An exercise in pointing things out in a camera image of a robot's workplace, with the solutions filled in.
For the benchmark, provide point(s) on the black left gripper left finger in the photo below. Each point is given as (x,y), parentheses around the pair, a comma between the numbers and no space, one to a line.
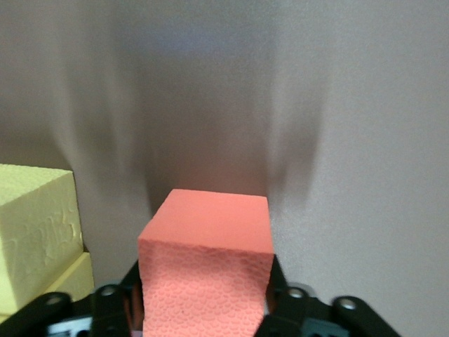
(105,312)

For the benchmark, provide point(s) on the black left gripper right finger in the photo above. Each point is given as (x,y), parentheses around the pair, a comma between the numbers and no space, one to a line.
(301,312)

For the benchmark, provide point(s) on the yellow foam cube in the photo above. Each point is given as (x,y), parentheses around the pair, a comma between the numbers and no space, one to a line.
(35,228)
(79,277)

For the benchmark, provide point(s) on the orange foam cube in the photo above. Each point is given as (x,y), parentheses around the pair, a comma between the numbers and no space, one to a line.
(207,263)

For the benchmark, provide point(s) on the brown table cover sheet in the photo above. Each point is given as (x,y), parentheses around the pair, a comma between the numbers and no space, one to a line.
(350,140)

